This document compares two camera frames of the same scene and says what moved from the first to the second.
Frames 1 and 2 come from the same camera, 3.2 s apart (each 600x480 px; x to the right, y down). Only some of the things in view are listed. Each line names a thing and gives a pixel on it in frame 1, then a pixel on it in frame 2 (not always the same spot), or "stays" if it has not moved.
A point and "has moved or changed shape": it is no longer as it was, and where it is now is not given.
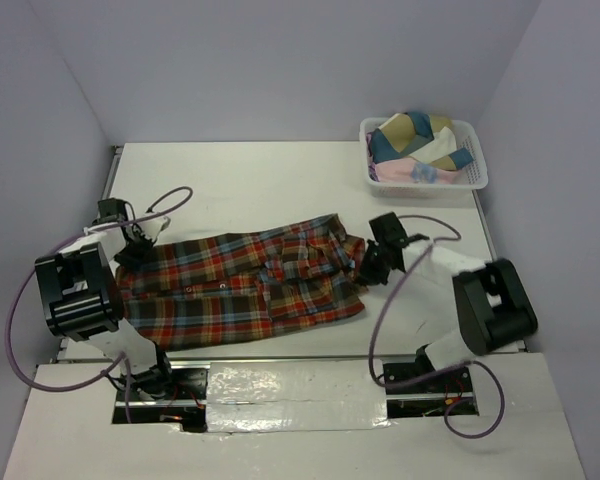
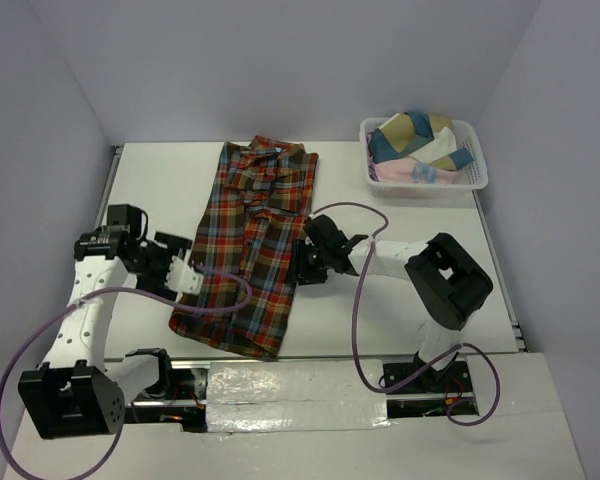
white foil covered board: (301, 395) stays
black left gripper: (147, 244) to (157, 285)
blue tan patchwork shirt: (418, 136) stays
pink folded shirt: (406, 170) stays
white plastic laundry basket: (472, 178) stays
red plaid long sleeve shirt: (216, 286) has moved or changed shape
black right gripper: (367, 274) to (300, 249)
